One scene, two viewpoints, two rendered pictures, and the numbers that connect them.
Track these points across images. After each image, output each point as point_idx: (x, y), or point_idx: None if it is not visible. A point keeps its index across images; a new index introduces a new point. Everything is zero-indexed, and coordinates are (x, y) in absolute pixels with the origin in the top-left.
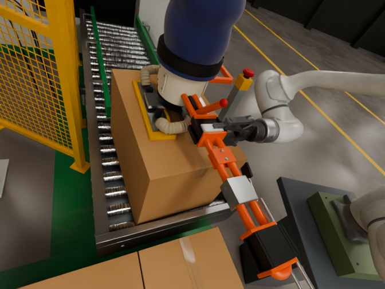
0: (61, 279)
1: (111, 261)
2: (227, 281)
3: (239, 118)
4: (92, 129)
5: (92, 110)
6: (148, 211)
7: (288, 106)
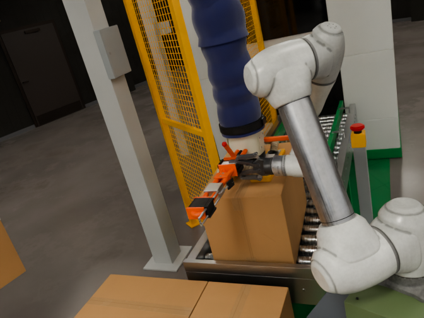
0: (160, 279)
1: (188, 281)
2: None
3: (246, 154)
4: None
5: None
6: (214, 242)
7: None
